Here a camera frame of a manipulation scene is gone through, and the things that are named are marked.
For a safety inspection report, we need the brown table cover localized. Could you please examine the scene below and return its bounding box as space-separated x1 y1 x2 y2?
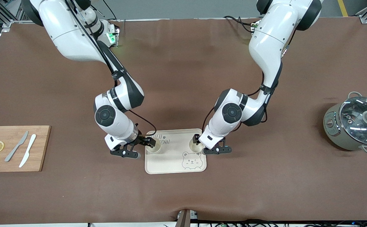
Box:
0 17 367 225

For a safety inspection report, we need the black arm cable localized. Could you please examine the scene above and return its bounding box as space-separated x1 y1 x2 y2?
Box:
202 30 294 134
64 0 157 137

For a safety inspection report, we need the black base cable bundle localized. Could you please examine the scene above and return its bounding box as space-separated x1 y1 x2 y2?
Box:
224 15 256 32

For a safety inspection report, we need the grey-green cooking pot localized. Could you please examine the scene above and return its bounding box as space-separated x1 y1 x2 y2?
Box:
323 91 367 155

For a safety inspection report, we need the white plastic knife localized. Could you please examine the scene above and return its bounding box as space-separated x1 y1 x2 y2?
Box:
19 134 37 168

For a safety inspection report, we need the grey plastic knife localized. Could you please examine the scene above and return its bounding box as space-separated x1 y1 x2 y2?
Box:
4 131 29 162

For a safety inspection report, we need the metal table edge bracket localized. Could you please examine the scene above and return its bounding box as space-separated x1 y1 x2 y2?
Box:
176 209 198 227

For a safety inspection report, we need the cream bear print tray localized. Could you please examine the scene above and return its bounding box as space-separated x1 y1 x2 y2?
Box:
145 128 207 175

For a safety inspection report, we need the white IKEA cup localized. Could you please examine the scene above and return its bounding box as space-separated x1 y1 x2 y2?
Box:
146 137 162 154
189 137 206 153

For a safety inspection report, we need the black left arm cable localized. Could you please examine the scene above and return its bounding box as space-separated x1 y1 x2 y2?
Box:
202 30 294 134

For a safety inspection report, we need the glass pot lid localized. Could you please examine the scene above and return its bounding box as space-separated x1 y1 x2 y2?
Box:
340 96 367 142

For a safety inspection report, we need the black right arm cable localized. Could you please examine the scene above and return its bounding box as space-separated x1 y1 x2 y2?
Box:
64 0 157 137

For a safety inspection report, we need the bamboo cutting board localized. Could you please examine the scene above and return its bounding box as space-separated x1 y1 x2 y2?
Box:
0 125 51 172

